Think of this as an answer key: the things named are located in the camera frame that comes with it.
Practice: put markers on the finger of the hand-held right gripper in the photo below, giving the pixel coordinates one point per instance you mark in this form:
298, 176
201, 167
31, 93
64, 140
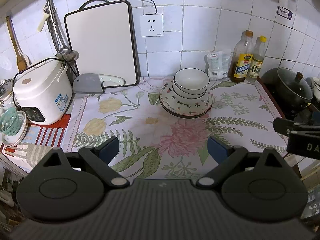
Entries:
285, 126

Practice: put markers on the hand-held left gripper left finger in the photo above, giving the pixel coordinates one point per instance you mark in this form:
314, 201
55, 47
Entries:
110, 148

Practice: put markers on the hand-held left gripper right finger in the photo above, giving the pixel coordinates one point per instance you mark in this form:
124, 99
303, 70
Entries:
217, 148

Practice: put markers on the blue fried egg plate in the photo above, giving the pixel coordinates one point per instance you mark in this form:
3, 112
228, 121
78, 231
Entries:
187, 113

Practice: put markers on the bunny print plate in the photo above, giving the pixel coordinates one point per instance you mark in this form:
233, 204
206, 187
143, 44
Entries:
185, 104

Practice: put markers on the black gas stove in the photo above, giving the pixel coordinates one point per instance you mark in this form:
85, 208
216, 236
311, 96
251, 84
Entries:
300, 116

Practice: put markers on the wooden stove stand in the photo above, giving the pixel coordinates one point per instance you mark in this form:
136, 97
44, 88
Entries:
298, 163

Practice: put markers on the floral tablecloth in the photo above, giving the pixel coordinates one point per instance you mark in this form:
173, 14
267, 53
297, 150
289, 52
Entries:
140, 130

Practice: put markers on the glass pot lid brown knob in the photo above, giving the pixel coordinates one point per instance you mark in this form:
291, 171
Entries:
292, 87

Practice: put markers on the clear vinegar bottle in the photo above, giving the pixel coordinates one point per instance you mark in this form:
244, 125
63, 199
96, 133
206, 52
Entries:
256, 67

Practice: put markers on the striped cloth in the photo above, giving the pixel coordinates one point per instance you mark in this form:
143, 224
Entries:
42, 140

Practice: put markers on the cooking oil bottle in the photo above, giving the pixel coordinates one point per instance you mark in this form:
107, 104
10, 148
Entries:
241, 65

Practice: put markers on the clear salt bag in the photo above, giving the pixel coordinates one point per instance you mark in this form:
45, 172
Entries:
217, 65

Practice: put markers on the white rice cooker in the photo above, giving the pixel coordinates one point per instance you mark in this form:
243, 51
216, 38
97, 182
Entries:
42, 92

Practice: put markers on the metal ladle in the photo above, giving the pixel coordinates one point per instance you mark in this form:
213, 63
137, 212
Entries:
70, 55

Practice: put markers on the green plastic colander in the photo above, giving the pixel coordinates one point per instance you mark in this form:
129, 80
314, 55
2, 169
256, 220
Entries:
10, 122

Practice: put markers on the white black-framed cutting board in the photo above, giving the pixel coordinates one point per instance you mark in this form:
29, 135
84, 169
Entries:
100, 42

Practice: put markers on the small glass lid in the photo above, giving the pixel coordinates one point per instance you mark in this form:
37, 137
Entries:
6, 88

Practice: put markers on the metal skimmer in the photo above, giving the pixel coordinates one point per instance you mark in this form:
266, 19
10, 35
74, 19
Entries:
57, 37

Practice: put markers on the wooden spatula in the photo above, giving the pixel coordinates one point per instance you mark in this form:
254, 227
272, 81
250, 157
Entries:
21, 60

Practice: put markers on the white peeler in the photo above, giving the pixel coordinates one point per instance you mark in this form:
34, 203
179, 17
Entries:
42, 21

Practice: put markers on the wall sticker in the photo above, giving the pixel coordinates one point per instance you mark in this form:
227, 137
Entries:
285, 13

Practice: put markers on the white wall socket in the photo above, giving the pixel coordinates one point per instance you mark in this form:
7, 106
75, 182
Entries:
151, 25

